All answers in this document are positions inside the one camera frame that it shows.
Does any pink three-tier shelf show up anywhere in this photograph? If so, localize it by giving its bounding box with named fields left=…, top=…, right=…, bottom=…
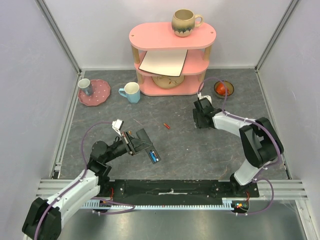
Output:
left=129, top=22, right=216, bottom=97

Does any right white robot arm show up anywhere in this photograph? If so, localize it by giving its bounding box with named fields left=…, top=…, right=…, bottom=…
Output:
left=192, top=94, right=284, bottom=197

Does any white cable duct strip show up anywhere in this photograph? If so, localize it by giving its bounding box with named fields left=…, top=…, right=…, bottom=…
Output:
left=80, top=198, right=249, bottom=212

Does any black remote control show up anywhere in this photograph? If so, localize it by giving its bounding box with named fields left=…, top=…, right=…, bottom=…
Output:
left=136, top=128, right=161, bottom=164

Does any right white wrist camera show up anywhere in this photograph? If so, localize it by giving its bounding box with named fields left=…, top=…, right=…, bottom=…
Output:
left=197, top=92, right=212, bottom=104

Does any grey dotted mug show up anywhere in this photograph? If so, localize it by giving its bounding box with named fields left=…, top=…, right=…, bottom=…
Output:
left=77, top=78, right=93, bottom=96

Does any purple cable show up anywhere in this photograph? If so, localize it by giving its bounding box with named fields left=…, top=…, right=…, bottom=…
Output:
left=197, top=77, right=285, bottom=216
left=33, top=121, right=136, bottom=238

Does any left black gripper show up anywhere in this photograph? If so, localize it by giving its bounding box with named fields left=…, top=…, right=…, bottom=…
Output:
left=104, top=130, right=153, bottom=163

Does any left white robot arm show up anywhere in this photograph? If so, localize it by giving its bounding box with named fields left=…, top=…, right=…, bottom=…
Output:
left=22, top=129, right=161, bottom=240

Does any orange cup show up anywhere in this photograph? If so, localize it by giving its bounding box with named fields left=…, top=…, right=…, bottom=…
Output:
left=215, top=82, right=230, bottom=96

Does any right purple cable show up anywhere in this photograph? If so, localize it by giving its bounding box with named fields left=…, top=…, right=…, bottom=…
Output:
left=197, top=77, right=285, bottom=216

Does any aluminium frame front rail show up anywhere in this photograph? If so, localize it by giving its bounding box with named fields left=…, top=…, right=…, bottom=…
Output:
left=35, top=179, right=308, bottom=201

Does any patterned small bowl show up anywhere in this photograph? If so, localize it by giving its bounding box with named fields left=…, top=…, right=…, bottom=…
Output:
left=214, top=81, right=235, bottom=99

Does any white square plate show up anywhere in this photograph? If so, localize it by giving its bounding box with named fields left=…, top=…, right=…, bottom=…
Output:
left=138, top=49, right=188, bottom=77

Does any beige ceramic mug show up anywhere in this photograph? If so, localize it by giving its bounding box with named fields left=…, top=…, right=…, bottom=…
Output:
left=171, top=9, right=204, bottom=37

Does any beige painted bowl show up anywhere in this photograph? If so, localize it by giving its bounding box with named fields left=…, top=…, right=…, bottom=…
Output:
left=151, top=75, right=185, bottom=89

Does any pink dotted plate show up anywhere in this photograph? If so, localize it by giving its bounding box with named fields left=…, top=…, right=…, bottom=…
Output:
left=78, top=79, right=111, bottom=107

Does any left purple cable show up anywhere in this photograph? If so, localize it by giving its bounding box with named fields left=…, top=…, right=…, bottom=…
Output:
left=33, top=121, right=136, bottom=238

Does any blue AAA battery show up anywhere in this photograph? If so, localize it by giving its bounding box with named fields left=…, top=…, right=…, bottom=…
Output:
left=149, top=151, right=157, bottom=162

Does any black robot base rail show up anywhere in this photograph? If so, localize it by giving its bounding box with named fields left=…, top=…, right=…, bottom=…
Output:
left=98, top=179, right=260, bottom=205

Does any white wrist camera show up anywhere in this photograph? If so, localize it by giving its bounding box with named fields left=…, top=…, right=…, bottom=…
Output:
left=197, top=92, right=212, bottom=104
left=111, top=119, right=124, bottom=137

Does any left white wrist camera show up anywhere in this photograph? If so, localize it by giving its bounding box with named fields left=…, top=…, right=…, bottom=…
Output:
left=111, top=119, right=124, bottom=137

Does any light blue mug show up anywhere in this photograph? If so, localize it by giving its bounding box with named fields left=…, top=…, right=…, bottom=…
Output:
left=118, top=82, right=141, bottom=104

